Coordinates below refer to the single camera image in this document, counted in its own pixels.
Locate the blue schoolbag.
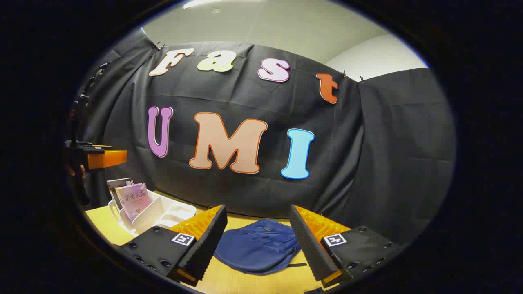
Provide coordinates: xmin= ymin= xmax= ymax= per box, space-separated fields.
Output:
xmin=213 ymin=219 xmax=308 ymax=275

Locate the white plastic bookshelf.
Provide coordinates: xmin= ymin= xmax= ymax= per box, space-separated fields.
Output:
xmin=107 ymin=189 xmax=197 ymax=237

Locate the pink book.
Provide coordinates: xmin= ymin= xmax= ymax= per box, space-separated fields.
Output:
xmin=115 ymin=183 xmax=150 ymax=223

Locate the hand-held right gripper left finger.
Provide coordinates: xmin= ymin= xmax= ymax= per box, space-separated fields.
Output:
xmin=118 ymin=204 xmax=228 ymax=287

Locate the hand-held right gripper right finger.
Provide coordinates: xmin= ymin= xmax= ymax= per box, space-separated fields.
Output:
xmin=289 ymin=204 xmax=399 ymax=288

